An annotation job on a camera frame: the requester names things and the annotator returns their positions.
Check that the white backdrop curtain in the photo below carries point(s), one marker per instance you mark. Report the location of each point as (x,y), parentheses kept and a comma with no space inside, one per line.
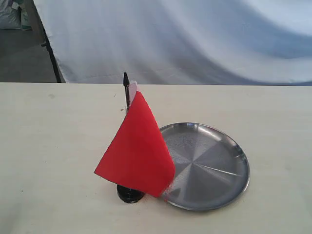
(232,42)

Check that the round stainless steel plate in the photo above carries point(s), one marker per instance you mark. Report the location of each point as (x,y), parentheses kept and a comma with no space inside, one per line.
(211,169)

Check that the red flag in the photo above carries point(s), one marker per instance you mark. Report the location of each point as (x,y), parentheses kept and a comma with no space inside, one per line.
(138,158)

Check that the white sacks in background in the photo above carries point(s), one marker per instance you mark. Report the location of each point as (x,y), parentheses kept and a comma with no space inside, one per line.
(13,15)

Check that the black backdrop stand pole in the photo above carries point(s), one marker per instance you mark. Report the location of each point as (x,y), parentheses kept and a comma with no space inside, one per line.
(47,45)

